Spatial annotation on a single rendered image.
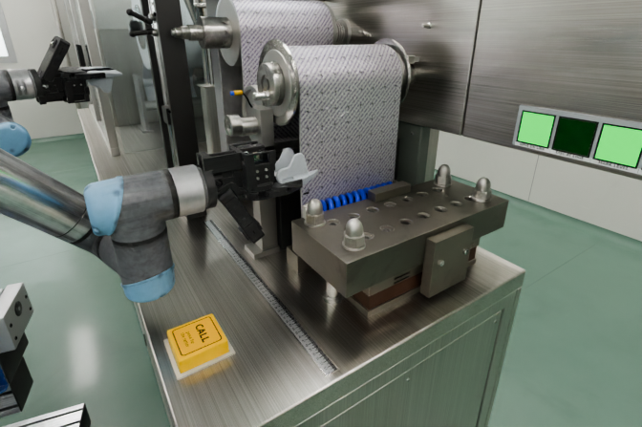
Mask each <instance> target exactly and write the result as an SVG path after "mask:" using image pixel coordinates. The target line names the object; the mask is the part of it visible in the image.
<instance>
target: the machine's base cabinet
mask: <svg viewBox="0 0 642 427"><path fill-rule="evenodd" d="M521 289H522V287H520V288H518V289H516V290H514V291H513V292H511V293H509V294H508V295H506V296H505V297H504V298H502V299H501V300H499V301H497V302H496V303H494V304H493V305H491V306H489V307H488V308H486V309H485V310H482V311H481V312H479V313H477V314H476V315H474V316H473V317H471V318H469V319H468V320H466V321H464V322H463V323H461V324H460V325H458V326H456V327H455V328H453V329H452V330H450V331H449V332H447V333H445V334H444V335H442V336H441V337H439V338H437V339H436V340H434V341H432V342H431V343H429V344H428V345H426V346H424V347H423V348H421V349H420V350H418V351H416V352H414V353H412V354H411V355H409V356H408V357H406V358H404V359H403V360H401V361H399V362H398V363H396V364H395V365H394V366H392V367H391V368H389V369H388V370H386V371H384V372H383V373H381V374H379V375H377V376H376V377H374V378H372V379H371V380H369V381H367V382H366V383H364V384H363V385H361V386H359V387H358V388H356V389H355V390H353V391H351V392H350V393H348V394H346V395H344V396H343V397H341V398H339V399H338V400H336V401H335V402H334V403H332V404H331V405H329V406H327V407H326V408H324V409H323V410H321V411H319V412H318V413H316V414H314V415H313V416H311V417H309V418H307V419H306V420H304V421H302V422H301V423H299V424H298V425H296V426H294V427H487V426H488V422H489V418H490V415H491V411H492V407H493V403H494V399H495V395H496V391H497V387H498V383H499V379H500V375H501V371H502V367H503V361H504V357H505V353H506V348H507V344H508V340H509V336H510V333H511V329H512V325H513V321H514V317H515V313H516V309H517V306H518V301H519V297H520V293H521ZM134 305H135V308H136V311H137V315H138V318H139V312H138V309H137V306H136V302H134ZM139 323H140V326H141V330H142V333H143V337H144V342H145V346H147V350H148V352H149V356H150V359H151V362H152V366H153V369H154V372H155V376H156V379H157V381H158V385H159V388H160V394H161V397H162V401H163V404H164V407H165V411H166V413H167V417H168V420H169V423H170V427H173V425H172V422H171V419H170V415H169V413H168V410H167V406H166V403H165V400H164V397H163V393H162V390H161V385H160V382H159V379H158V375H157V372H156V369H155V365H154V362H153V359H152V356H151V353H150V350H149V347H148V343H147V340H146V337H145V333H144V330H143V327H142V324H141V321H140V318H139Z"/></svg>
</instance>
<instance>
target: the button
mask: <svg viewBox="0 0 642 427"><path fill-rule="evenodd" d="M167 336H168V341H169V344H170V347H171V350H172V353H173V354H174V357H175V360H176V362H177V365H178V368H179V370H180V373H181V374H182V373H184V372H186V371H189V370H191V369H193V368H195V367H197V366H200V365H202V364H203V363H205V362H208V361H210V360H212V359H214V358H216V357H219V356H221V355H223V354H225V353H227V352H229V347H228V340H227V339H226V337H225V334H224V333H223V331H222V329H221V327H220V326H219V324H218V322H217V320H216V318H215V317H214V315H213V314H212V313H211V314H208V315H206V316H204V317H201V318H199V319H196V320H193V321H191V322H188V323H186V324H183V325H181V326H178V327H176V328H174V329H171V330H169V331H167Z"/></svg>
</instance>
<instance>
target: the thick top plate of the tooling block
mask: <svg viewBox="0 0 642 427"><path fill-rule="evenodd" d="M434 181H435V180H431V181H426V182H422V183H419V184H415V185H412V186H411V189H410V192H408V193H405V194H402V195H399V196H395V197H392V198H390V199H386V200H383V201H380V202H376V203H375V202H373V201H371V200H369V199H366V200H362V201H359V202H356V203H350V204H346V205H343V206H339V207H336V208H334V209H330V210H327V211H324V220H325V221H326V223H325V225H324V226H321V227H317V228H312V227H308V226H306V225H305V220H306V219H304V218H300V219H297V220H293V221H291V232H292V250H293V251H294V252H295V253H296V254H297V255H298V256H300V257H301V258H302V259H303V260H304V261H305V262H306V263H307V264H308V265H310V266H311V267H312V268H313V269H314V270H315V271H316V272H317V273H318V274H320V275H321V276H322V277H323V278H324V279H325V280H326V281H327V282H328V283H330V284H331V285H332V286H333V287H334V288H335V289H336V290H337V291H339V292H340V293H341V294H342V295H343V296H344V297H345V298H347V297H349V296H352V295H354V294H356V293H358V292H360V291H362V290H364V289H366V288H370V287H372V286H374V285H376V284H378V283H381V282H383V281H385V280H387V279H390V278H392V277H394V276H396V275H398V274H400V273H402V272H404V271H406V270H408V269H411V268H413V267H416V266H419V265H421V264H423V262H424V254H425V247H426V239H427V238H428V237H431V236H433V235H436V234H438V233H440V232H442V231H444V230H447V229H449V228H452V227H454V226H457V225H459V224H463V223H467V224H470V225H472V226H474V232H473V237H472V241H474V240H476V239H479V238H480V237H482V236H484V235H486V234H489V233H491V232H493V231H495V230H498V229H500V228H502V227H503V225H504V220H505V215H506V211H507V207H508V202H509V200H507V199H504V198H501V197H498V196H496V195H493V194H491V201H490V202H488V203H481V202H477V201H474V200H473V199H472V198H471V196H472V195H473V189H474V187H472V186H469V185H466V184H464V183H461V182H458V181H454V180H451V183H452V184H451V186H448V187H441V186H437V185H435V184H434ZM350 219H358V220H359V221H360V222H361V223H362V225H363V232H364V235H365V241H364V242H365V244H366V246H365V248H364V249H363V250H360V251H349V250H346V249H345V248H343V246H342V242H343V241H344V231H345V230H346V224H347V222H348V221H349V220H350Z"/></svg>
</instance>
